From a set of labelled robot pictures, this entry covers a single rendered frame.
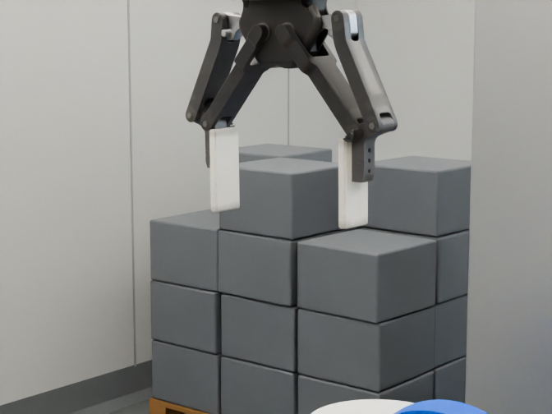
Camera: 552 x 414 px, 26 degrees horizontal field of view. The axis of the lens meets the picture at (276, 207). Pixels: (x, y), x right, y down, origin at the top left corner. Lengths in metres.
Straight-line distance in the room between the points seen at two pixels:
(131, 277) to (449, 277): 1.62
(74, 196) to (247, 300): 1.01
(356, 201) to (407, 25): 5.72
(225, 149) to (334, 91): 0.13
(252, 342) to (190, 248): 0.47
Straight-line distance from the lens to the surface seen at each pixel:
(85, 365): 5.53
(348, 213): 0.92
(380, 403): 2.33
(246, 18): 0.98
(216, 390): 4.99
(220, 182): 1.01
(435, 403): 1.71
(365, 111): 0.90
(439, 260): 4.68
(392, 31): 6.69
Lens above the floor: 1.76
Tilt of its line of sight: 9 degrees down
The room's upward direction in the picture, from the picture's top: straight up
